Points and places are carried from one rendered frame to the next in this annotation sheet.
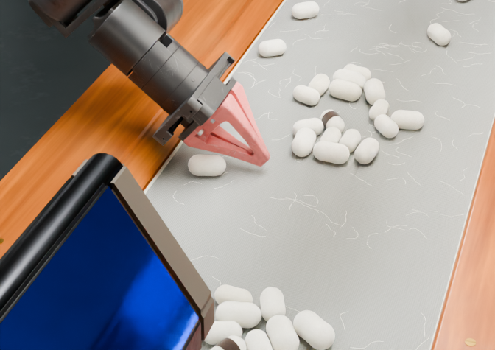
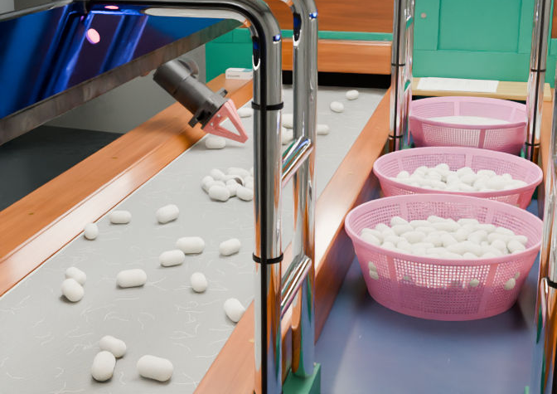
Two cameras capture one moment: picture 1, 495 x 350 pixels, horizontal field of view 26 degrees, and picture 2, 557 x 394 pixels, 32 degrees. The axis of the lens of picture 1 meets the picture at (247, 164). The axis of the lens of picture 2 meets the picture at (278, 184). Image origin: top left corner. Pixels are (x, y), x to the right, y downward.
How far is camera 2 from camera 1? 0.87 m
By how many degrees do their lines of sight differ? 17
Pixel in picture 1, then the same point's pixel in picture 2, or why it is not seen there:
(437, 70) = (336, 119)
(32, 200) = (127, 148)
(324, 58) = not seen: hidden behind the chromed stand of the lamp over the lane
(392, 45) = not seen: hidden behind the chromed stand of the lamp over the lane
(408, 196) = (322, 151)
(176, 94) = (200, 101)
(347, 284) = not seen: hidden behind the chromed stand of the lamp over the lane
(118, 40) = (169, 74)
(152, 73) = (186, 90)
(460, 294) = (346, 163)
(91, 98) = (149, 123)
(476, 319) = (354, 168)
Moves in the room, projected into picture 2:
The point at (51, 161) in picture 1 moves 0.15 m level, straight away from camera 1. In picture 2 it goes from (133, 138) to (121, 120)
